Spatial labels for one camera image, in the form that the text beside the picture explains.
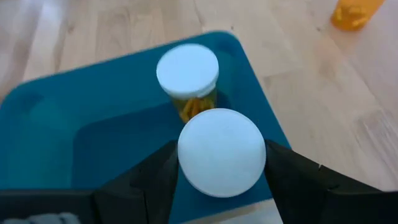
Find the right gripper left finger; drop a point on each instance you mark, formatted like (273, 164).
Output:
(140, 193)

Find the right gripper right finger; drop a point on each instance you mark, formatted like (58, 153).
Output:
(311, 199)

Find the large amber pill bottle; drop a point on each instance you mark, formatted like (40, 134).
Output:
(188, 71)
(354, 15)
(221, 152)

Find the blue plastic bin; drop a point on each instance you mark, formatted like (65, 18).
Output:
(62, 130)

